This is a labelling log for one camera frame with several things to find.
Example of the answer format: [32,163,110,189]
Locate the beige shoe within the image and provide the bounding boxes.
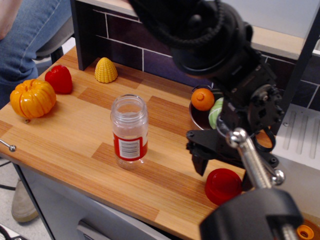
[11,180,39,224]

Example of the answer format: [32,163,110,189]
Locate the orange toy fruit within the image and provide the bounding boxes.
[191,88,216,112]

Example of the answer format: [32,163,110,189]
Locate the small metal rod with ball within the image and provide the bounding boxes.
[0,139,16,152]

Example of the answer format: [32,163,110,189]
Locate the yellow toy corn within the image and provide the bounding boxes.
[94,57,118,84]

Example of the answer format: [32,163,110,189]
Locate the white grooved drain board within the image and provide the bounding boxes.
[272,104,320,170]

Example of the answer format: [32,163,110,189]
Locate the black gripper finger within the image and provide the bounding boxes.
[241,172,253,192]
[191,153,210,176]

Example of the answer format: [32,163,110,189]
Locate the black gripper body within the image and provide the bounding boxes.
[185,129,280,169]

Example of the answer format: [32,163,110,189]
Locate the red plastic cap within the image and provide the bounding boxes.
[204,168,243,206]

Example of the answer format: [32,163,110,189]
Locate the orange toy pumpkin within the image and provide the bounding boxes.
[10,79,57,119]

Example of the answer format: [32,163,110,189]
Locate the person leg in jeans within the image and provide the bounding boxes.
[0,0,72,107]

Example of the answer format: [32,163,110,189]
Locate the orange clamp cap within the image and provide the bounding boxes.
[296,224,315,240]

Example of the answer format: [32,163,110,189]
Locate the red toy bell pepper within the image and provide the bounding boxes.
[44,64,73,94]

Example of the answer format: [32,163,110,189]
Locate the black clamp with metal screw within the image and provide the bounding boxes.
[200,127,303,240]

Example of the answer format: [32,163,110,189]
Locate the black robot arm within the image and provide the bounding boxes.
[130,0,285,190]

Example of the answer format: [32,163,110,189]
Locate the clear plastic jar red label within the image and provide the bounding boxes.
[110,94,149,170]

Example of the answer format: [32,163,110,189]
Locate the green toy cabbage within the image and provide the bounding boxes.
[208,97,224,129]

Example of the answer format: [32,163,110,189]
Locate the grey office chair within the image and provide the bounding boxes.
[34,17,74,64]

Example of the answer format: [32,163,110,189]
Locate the dark shelf with brick backsplash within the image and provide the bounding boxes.
[71,0,320,114]

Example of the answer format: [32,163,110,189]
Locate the grey drawer handle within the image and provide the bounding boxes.
[76,220,110,240]

